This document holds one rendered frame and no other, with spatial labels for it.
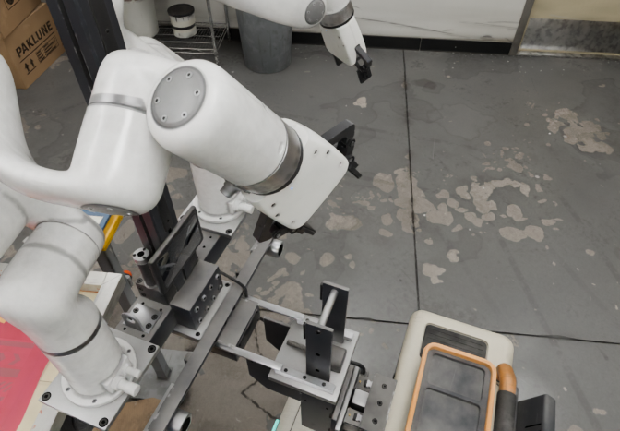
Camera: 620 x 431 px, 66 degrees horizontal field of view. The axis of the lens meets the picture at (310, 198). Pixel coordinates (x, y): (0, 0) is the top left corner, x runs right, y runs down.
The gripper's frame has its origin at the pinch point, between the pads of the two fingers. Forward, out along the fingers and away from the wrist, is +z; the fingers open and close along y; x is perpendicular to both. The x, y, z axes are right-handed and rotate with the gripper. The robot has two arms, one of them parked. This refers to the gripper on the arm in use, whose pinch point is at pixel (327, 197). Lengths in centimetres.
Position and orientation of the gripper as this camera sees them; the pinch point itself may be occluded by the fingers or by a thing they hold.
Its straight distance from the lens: 59.8
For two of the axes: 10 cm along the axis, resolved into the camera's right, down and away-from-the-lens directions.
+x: -6.6, -5.8, 4.8
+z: 4.1, 2.5, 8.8
